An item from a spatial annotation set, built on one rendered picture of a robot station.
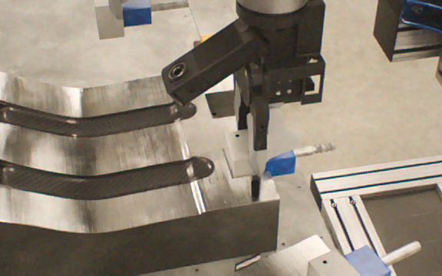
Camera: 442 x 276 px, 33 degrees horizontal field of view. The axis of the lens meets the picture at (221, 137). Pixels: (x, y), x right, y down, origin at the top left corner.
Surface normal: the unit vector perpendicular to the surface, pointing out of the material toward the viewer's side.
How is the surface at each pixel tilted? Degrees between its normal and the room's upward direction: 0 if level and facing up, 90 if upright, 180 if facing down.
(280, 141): 79
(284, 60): 0
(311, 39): 90
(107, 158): 1
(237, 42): 31
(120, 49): 0
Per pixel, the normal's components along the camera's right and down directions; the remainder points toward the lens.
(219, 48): -0.51, -0.55
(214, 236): 0.22, 0.65
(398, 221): 0.00, -0.75
